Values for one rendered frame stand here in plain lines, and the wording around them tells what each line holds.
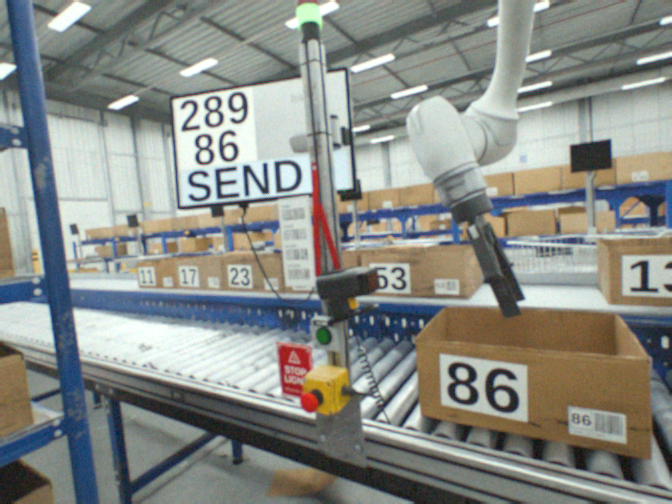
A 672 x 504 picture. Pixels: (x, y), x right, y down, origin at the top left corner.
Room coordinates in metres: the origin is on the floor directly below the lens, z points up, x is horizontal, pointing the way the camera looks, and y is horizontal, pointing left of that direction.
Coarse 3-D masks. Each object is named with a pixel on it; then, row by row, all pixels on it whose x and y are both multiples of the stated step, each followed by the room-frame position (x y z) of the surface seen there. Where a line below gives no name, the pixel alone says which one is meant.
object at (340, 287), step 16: (336, 272) 0.67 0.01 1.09; (352, 272) 0.65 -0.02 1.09; (368, 272) 0.65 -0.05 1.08; (320, 288) 0.68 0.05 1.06; (336, 288) 0.66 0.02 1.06; (352, 288) 0.64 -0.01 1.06; (368, 288) 0.64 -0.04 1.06; (336, 304) 0.68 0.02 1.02; (352, 304) 0.67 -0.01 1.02; (336, 320) 0.68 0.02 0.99
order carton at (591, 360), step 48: (432, 336) 0.86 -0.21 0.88; (480, 336) 0.95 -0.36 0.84; (528, 336) 0.89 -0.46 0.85; (576, 336) 0.84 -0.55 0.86; (624, 336) 0.72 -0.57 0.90; (432, 384) 0.73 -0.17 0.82; (528, 384) 0.64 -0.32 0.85; (576, 384) 0.60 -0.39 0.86; (624, 384) 0.57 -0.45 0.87; (528, 432) 0.64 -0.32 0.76
